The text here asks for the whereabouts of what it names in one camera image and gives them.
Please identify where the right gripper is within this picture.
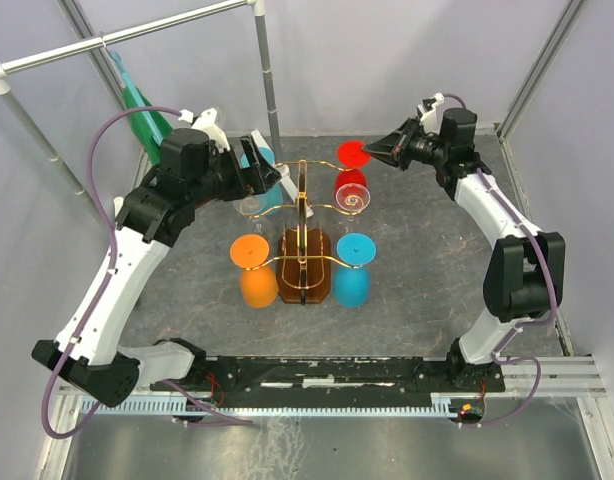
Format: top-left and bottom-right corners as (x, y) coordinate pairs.
(361, 116), (448, 171)

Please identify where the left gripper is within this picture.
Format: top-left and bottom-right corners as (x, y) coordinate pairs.
(189, 135), (282, 208)

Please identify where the red wine glass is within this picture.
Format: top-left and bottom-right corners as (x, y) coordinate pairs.
(333, 140), (371, 197)

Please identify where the clear wine glass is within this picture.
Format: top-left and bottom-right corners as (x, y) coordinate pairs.
(335, 183), (371, 223)
(232, 196), (272, 238)

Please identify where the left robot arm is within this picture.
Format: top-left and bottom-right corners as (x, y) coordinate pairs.
(32, 127), (281, 407)

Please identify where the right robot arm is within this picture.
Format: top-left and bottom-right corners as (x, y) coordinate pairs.
(362, 107), (566, 391)

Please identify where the light blue back glass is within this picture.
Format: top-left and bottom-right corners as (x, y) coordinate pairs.
(240, 147), (283, 211)

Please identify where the brown wooden rack base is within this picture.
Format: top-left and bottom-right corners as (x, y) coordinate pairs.
(276, 224), (332, 305)

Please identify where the orange wine glass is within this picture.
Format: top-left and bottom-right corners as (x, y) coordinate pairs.
(229, 234), (278, 309)

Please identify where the blue front wine glass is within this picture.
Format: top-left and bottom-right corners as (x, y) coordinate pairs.
(333, 232), (377, 308)

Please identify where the green cloth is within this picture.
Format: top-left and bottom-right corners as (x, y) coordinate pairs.
(122, 86), (172, 165)

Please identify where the blue clothes hanger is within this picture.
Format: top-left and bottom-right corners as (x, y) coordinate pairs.
(107, 49), (163, 146)

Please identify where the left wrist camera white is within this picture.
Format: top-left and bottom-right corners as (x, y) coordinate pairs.
(178, 107), (231, 152)

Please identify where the gold wire glass rack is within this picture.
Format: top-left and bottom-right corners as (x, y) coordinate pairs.
(263, 160), (346, 294)

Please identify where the light blue cable duct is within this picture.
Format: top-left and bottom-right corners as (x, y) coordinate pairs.
(96, 392), (467, 418)

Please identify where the silver clothes rail frame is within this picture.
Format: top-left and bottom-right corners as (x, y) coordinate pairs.
(0, 0), (316, 219)

